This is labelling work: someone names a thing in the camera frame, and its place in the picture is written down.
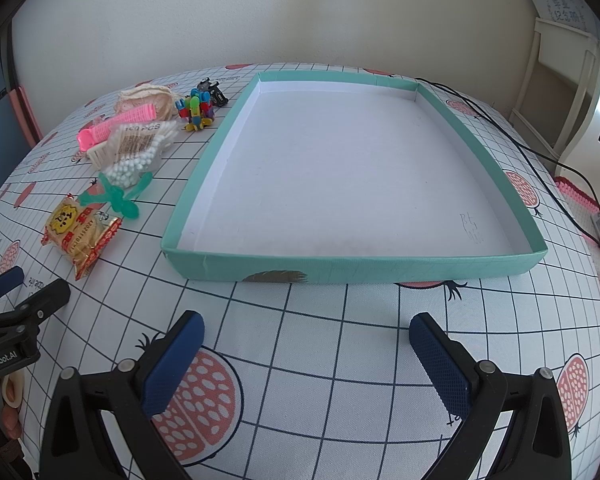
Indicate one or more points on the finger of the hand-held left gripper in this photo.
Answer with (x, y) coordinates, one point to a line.
(42, 301)
(2, 281)

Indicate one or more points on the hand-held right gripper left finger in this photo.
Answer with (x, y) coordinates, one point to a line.
(172, 366)

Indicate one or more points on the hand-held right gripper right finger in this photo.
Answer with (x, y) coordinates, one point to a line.
(440, 371)

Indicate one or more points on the yellow red snack packet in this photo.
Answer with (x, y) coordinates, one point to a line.
(80, 235)

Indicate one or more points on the white plastic hair comb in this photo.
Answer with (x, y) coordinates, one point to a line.
(96, 157)

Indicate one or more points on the cotton swab bag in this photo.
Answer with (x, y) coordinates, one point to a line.
(135, 147)

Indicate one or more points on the teal cardboard box tray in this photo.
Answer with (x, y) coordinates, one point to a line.
(330, 170)

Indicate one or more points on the cream lace cloth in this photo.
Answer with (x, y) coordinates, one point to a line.
(150, 95)

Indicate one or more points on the black toy car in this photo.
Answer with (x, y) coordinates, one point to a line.
(220, 97)

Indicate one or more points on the person's left hand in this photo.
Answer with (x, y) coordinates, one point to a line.
(11, 417)

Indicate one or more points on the printed grid tablecloth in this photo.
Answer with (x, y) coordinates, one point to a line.
(330, 335)

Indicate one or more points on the pink foam strip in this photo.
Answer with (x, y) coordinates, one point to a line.
(24, 112)

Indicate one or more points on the pink knitted mat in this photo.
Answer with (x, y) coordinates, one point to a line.
(577, 195)

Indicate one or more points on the white wooden shelf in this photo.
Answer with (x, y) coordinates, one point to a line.
(580, 60)

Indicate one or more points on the white board with round print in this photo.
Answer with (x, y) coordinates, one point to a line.
(565, 5)

